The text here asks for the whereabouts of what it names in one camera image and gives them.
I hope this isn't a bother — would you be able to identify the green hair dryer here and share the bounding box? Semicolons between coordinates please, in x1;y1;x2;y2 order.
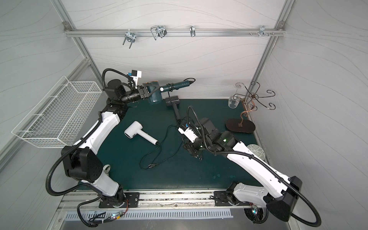
143;80;194;104

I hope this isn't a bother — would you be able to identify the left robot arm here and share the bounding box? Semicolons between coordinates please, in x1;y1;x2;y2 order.
45;68;147;207

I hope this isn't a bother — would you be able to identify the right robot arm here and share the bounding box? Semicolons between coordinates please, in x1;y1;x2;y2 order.
179;118;322;227

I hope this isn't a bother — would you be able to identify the black hair dryer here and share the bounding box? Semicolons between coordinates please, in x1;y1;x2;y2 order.
165;96;181;122

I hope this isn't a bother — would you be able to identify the white hair dryer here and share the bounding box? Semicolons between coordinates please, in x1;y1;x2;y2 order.
124;121;159;145

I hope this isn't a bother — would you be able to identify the green table mat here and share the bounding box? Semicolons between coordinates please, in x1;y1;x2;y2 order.
97;101;258;190

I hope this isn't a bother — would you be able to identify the metal hook clamp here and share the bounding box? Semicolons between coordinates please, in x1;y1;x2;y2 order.
122;29;136;49

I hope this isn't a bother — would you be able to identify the clear wine glass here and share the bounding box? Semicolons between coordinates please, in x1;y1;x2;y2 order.
228;82;246;109

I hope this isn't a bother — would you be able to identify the metal double hook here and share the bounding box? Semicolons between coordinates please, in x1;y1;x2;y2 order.
150;25;167;40

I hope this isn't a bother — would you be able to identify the small metal hook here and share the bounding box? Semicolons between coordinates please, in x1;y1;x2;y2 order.
189;25;196;37

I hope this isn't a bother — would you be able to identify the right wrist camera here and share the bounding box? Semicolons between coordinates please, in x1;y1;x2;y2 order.
178;125;198;143

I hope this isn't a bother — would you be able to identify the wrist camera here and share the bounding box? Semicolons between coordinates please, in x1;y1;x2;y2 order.
178;125;198;143
128;70;142;84

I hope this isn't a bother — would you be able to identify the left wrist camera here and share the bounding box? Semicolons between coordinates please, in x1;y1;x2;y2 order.
128;70;142;84

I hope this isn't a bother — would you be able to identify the white hair dryer cord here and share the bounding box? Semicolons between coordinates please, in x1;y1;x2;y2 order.
139;125;185;170

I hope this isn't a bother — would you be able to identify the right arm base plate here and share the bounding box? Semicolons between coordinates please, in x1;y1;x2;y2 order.
209;191;253;207

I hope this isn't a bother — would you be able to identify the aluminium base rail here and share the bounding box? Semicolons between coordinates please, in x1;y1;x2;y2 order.
56;188;297;212

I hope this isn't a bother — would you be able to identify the copper wire glass rack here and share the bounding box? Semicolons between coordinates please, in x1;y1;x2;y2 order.
225;81;276;133

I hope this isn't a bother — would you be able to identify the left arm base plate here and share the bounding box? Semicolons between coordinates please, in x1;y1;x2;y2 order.
99;192;140;209

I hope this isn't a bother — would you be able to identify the white wire basket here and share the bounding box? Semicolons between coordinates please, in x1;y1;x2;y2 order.
11;76;102;148

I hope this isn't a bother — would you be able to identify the white slotted cable duct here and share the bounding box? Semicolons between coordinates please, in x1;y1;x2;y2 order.
64;209;233;221

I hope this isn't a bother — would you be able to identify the right metal hook bracket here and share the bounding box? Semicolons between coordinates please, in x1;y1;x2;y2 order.
249;26;275;37

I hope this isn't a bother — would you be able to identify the horizontal aluminium rail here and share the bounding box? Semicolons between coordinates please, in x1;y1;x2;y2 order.
64;27;286;38

